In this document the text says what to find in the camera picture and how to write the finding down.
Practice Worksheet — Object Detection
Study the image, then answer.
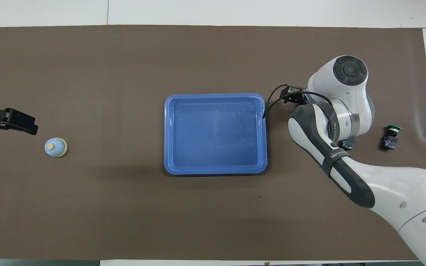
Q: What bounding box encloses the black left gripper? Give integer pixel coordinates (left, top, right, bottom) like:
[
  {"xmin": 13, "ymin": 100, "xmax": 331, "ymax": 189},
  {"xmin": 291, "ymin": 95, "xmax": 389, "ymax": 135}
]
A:
[{"xmin": 0, "ymin": 92, "xmax": 39, "ymax": 136}]

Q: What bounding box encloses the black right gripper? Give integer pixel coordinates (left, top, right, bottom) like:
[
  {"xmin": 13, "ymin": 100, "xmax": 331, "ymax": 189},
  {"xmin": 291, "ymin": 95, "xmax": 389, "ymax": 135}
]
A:
[{"xmin": 280, "ymin": 86, "xmax": 308, "ymax": 106}]

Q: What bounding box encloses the light blue call bell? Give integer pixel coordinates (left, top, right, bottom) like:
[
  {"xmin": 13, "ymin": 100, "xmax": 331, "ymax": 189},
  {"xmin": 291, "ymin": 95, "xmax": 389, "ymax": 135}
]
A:
[{"xmin": 44, "ymin": 137, "xmax": 68, "ymax": 158}]

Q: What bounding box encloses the yellow push button switch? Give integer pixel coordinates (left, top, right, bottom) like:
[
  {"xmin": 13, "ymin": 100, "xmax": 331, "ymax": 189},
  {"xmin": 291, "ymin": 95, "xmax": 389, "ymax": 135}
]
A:
[{"xmin": 339, "ymin": 137, "xmax": 357, "ymax": 151}]

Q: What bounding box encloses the green push button switch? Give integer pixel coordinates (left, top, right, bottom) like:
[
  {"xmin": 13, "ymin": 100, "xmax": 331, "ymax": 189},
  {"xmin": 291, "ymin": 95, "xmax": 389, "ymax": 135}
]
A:
[{"xmin": 380, "ymin": 125, "xmax": 402, "ymax": 150}]

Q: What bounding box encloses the blue plastic tray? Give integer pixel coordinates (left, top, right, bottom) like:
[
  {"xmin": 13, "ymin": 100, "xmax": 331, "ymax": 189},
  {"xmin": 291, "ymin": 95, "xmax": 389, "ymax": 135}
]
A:
[{"xmin": 164, "ymin": 93, "xmax": 268, "ymax": 175}]

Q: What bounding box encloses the brown table mat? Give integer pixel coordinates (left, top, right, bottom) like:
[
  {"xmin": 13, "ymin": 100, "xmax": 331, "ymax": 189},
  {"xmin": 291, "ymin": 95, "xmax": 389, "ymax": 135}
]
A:
[{"xmin": 0, "ymin": 25, "xmax": 426, "ymax": 261}]

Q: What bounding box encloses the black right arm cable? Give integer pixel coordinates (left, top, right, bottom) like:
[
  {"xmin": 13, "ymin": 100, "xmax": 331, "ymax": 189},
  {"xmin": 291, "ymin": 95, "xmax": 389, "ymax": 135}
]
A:
[{"xmin": 263, "ymin": 84, "xmax": 338, "ymax": 128}]

